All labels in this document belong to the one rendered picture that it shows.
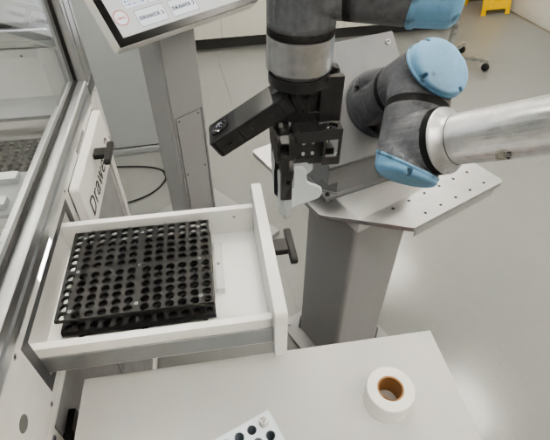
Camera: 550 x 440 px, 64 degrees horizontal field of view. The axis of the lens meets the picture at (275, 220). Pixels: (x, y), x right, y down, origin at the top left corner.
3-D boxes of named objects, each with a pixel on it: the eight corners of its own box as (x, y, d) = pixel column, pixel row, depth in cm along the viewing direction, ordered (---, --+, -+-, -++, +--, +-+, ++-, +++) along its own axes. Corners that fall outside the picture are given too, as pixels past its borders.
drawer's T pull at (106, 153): (114, 145, 93) (113, 139, 92) (110, 165, 88) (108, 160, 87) (97, 146, 93) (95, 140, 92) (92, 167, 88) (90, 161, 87)
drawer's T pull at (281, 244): (290, 231, 74) (290, 226, 73) (298, 264, 69) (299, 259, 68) (268, 234, 74) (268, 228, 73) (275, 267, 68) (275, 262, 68)
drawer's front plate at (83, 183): (112, 149, 106) (99, 108, 99) (95, 233, 85) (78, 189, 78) (105, 150, 106) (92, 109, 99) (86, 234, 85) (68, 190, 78)
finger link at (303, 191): (322, 225, 62) (326, 167, 57) (281, 230, 61) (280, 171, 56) (317, 213, 65) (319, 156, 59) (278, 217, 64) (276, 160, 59)
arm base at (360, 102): (388, 64, 101) (415, 44, 91) (415, 125, 102) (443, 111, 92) (335, 84, 96) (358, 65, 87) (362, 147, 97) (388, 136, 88)
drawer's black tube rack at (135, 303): (212, 244, 81) (208, 218, 76) (217, 326, 68) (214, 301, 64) (86, 258, 78) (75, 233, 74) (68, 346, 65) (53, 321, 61)
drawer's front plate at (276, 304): (261, 224, 87) (259, 181, 80) (286, 356, 66) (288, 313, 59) (252, 225, 87) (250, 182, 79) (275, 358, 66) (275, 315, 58)
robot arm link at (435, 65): (430, 72, 92) (480, 43, 79) (421, 133, 90) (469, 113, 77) (381, 51, 89) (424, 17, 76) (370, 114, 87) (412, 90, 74)
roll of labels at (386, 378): (353, 399, 67) (356, 387, 65) (381, 370, 71) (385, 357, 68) (391, 434, 64) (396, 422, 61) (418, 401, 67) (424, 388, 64)
